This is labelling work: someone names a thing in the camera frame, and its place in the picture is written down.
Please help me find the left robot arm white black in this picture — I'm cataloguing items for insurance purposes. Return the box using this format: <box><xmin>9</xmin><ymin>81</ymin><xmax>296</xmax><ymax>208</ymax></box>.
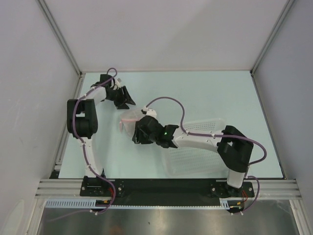
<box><xmin>67</xmin><ymin>73</ymin><xmax>136</xmax><ymax>197</ymax></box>

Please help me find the white perforated plastic tray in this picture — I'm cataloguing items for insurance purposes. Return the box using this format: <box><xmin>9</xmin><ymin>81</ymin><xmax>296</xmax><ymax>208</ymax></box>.
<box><xmin>162</xmin><ymin>118</ymin><xmax>228</xmax><ymax>178</ymax></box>

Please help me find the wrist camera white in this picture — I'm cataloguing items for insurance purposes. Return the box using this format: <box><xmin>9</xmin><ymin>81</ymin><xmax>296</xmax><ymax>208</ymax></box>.
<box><xmin>111</xmin><ymin>78</ymin><xmax>121</xmax><ymax>90</ymax></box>
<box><xmin>141</xmin><ymin>106</ymin><xmax>157</xmax><ymax>118</ymax></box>

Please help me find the white slotted cable duct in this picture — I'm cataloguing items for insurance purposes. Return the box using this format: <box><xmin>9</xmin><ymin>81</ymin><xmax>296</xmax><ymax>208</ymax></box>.
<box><xmin>45</xmin><ymin>198</ymin><xmax>244</xmax><ymax>211</ymax></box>

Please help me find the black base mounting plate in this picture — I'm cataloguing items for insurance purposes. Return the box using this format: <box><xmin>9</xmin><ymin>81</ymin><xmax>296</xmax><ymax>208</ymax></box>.
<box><xmin>92</xmin><ymin>179</ymin><xmax>255</xmax><ymax>205</ymax></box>

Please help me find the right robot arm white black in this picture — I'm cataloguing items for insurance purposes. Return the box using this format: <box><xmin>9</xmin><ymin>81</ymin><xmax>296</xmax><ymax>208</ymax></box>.
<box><xmin>132</xmin><ymin>116</ymin><xmax>254</xmax><ymax>197</ymax></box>

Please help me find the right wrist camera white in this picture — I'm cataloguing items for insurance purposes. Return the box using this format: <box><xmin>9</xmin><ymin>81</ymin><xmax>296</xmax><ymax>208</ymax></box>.
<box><xmin>141</xmin><ymin>106</ymin><xmax>157</xmax><ymax>118</ymax></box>

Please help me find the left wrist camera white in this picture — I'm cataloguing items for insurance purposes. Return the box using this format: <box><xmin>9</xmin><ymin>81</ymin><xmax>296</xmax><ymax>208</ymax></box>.
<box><xmin>111</xmin><ymin>78</ymin><xmax>121</xmax><ymax>90</ymax></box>

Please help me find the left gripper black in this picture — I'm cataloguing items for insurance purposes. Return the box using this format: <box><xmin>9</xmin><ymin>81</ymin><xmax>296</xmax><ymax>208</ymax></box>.
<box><xmin>107</xmin><ymin>86</ymin><xmax>135</xmax><ymax>110</ymax></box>

